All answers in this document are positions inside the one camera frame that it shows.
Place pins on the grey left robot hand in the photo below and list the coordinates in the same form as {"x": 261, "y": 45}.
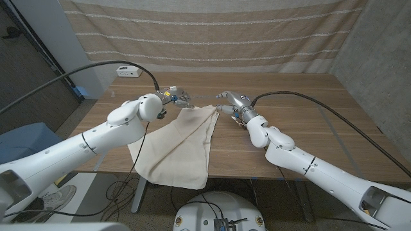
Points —
{"x": 178, "y": 97}

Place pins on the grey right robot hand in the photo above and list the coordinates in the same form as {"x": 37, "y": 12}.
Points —
{"x": 239, "y": 104}

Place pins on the cream cheesecloth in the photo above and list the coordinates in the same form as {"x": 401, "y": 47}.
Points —
{"x": 180, "y": 147}

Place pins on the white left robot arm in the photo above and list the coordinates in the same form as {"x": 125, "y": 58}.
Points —
{"x": 70, "y": 150}

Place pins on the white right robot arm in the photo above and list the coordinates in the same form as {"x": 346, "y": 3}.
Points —
{"x": 321, "y": 173}

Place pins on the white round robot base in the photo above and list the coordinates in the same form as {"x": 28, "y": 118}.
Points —
{"x": 220, "y": 208}

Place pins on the white power strip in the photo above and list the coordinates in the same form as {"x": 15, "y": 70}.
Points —
{"x": 129, "y": 71}

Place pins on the beige striped backdrop cloth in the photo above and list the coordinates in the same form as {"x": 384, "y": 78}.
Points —
{"x": 208, "y": 32}

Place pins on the grey table leg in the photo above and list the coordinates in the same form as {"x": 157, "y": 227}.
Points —
{"x": 138, "y": 195}
{"x": 303, "y": 202}

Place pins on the white floor board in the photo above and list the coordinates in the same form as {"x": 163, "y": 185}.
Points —
{"x": 82, "y": 189}

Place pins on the yellow floor object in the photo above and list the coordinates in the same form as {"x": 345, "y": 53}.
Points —
{"x": 61, "y": 181}

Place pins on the grey white sneaker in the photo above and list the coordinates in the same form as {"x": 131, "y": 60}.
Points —
{"x": 59, "y": 199}

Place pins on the black metal frame bar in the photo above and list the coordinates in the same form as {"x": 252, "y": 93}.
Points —
{"x": 35, "y": 41}

